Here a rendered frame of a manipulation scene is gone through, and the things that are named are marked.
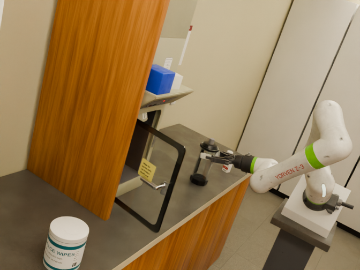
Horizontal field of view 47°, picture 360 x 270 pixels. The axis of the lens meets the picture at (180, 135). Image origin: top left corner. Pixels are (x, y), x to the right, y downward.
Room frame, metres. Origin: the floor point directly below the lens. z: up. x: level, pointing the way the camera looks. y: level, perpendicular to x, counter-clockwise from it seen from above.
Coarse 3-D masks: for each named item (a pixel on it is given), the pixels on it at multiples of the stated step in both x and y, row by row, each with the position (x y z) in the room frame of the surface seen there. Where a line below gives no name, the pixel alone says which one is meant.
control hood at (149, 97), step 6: (174, 90) 1.73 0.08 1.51; (180, 90) 1.77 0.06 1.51; (186, 90) 1.80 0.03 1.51; (192, 90) 1.84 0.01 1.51; (144, 96) 1.58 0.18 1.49; (150, 96) 1.57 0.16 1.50; (156, 96) 1.57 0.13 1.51; (162, 96) 1.60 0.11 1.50; (168, 96) 1.65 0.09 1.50; (174, 96) 1.72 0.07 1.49; (180, 96) 1.80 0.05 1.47; (144, 102) 1.58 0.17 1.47; (150, 102) 1.59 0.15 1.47; (168, 102) 1.83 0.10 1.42
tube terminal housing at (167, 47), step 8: (160, 40) 1.70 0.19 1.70; (168, 40) 1.76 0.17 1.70; (176, 40) 1.82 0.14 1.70; (184, 40) 1.89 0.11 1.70; (160, 48) 1.72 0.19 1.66; (168, 48) 1.78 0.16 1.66; (176, 48) 1.84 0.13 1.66; (160, 56) 1.74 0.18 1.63; (168, 56) 1.80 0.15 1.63; (176, 56) 1.86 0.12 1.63; (152, 64) 1.70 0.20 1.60; (160, 64) 1.75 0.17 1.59; (176, 64) 1.88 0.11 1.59; (144, 112) 1.73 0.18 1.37; (160, 112) 1.90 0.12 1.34; (160, 120) 1.88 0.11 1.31
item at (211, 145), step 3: (210, 138) 2.13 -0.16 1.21; (213, 138) 2.15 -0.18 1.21; (204, 141) 2.14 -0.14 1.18; (207, 141) 2.15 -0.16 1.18; (210, 141) 2.13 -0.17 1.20; (213, 141) 2.13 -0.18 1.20; (204, 144) 2.11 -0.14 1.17; (207, 144) 2.11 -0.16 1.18; (210, 144) 2.12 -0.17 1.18; (213, 144) 2.14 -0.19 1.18; (207, 147) 2.10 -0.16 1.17; (210, 147) 2.10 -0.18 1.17; (213, 147) 2.10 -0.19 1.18; (216, 147) 2.12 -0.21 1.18
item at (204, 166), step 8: (200, 144) 2.13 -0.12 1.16; (200, 152) 2.11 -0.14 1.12; (208, 152) 2.09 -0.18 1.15; (216, 152) 2.10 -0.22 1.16; (200, 160) 2.10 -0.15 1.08; (208, 160) 2.09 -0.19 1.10; (200, 168) 2.09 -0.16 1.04; (208, 168) 2.10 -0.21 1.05; (192, 176) 2.11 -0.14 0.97; (200, 176) 2.09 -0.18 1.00
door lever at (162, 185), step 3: (141, 177) 1.46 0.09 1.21; (144, 177) 1.47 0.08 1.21; (141, 180) 1.46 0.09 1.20; (144, 180) 1.45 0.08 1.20; (147, 180) 1.45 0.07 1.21; (147, 183) 1.44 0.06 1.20; (150, 183) 1.44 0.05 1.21; (153, 183) 1.44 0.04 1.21; (162, 183) 1.46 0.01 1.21; (150, 186) 1.43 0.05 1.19; (153, 186) 1.43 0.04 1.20; (156, 186) 1.42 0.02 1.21; (159, 186) 1.44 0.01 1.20; (162, 186) 1.45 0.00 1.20; (165, 186) 1.46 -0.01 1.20; (153, 189) 1.42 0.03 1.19; (156, 189) 1.42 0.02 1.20
